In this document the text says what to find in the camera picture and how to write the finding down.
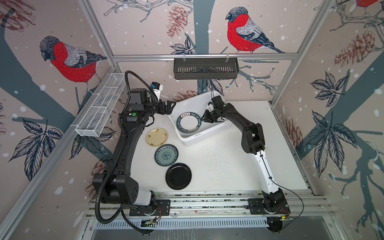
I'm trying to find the large green rimmed plate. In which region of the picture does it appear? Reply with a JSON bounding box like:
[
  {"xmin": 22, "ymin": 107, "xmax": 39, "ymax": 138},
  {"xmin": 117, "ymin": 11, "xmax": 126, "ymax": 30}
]
[{"xmin": 176, "ymin": 112, "xmax": 202, "ymax": 134}]

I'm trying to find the teal patterned small plate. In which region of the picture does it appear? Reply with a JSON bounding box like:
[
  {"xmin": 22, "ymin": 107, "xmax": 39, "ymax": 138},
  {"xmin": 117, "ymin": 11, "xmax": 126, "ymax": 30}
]
[{"xmin": 154, "ymin": 144, "xmax": 179, "ymax": 167}]

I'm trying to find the black round plate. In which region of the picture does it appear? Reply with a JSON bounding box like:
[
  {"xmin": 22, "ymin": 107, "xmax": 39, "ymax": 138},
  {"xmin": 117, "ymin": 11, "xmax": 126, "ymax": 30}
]
[{"xmin": 166, "ymin": 163, "xmax": 192, "ymax": 191}]

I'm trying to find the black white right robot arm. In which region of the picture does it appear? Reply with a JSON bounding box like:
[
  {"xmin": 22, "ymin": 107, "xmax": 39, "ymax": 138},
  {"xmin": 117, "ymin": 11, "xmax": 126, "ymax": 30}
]
[{"xmin": 202, "ymin": 96, "xmax": 291, "ymax": 215}]

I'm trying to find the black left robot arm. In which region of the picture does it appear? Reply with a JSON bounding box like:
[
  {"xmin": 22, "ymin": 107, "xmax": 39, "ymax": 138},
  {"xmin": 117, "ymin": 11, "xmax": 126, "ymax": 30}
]
[{"xmin": 92, "ymin": 88, "xmax": 176, "ymax": 207}]

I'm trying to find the white plastic bin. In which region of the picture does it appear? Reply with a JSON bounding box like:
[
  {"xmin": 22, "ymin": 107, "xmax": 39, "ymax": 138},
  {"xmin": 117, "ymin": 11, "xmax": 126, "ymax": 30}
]
[{"xmin": 169, "ymin": 91, "xmax": 232, "ymax": 147}]

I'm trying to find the yellow translucent plate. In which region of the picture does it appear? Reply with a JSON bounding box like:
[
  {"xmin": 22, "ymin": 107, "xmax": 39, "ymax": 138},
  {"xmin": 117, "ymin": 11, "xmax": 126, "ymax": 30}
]
[{"xmin": 145, "ymin": 128, "xmax": 168, "ymax": 147}]

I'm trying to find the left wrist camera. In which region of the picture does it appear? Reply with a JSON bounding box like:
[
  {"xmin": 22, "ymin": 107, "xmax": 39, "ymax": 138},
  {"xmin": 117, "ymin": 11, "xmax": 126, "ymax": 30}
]
[{"xmin": 151, "ymin": 82, "xmax": 163, "ymax": 100}]

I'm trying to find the black hanging wire basket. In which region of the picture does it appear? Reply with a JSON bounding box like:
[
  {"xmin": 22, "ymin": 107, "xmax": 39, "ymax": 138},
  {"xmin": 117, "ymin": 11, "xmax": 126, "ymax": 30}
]
[{"xmin": 174, "ymin": 58, "xmax": 239, "ymax": 80}]

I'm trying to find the black corrugated cable conduit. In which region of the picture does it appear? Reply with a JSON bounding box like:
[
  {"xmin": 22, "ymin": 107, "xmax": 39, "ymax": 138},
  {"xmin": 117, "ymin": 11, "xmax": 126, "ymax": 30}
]
[{"xmin": 94, "ymin": 70, "xmax": 160, "ymax": 225}]

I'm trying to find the white mesh wall shelf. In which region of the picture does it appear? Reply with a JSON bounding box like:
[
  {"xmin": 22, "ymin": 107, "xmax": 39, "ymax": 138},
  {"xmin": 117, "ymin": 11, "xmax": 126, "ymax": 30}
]
[{"xmin": 76, "ymin": 73, "xmax": 126, "ymax": 137}]

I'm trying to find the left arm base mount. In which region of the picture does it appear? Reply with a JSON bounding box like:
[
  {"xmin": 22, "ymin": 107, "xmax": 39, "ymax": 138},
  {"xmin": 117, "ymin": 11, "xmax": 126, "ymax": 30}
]
[{"xmin": 129, "ymin": 200, "xmax": 171, "ymax": 217}]

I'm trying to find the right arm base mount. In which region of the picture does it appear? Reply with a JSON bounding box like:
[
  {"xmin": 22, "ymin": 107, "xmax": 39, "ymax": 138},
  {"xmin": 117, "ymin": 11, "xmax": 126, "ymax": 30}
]
[{"xmin": 246, "ymin": 198, "xmax": 291, "ymax": 215}]

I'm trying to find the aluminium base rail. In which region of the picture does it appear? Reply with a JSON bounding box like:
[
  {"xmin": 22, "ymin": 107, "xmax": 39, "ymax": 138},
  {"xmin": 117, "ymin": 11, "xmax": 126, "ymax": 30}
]
[{"xmin": 86, "ymin": 190, "xmax": 334, "ymax": 217}]

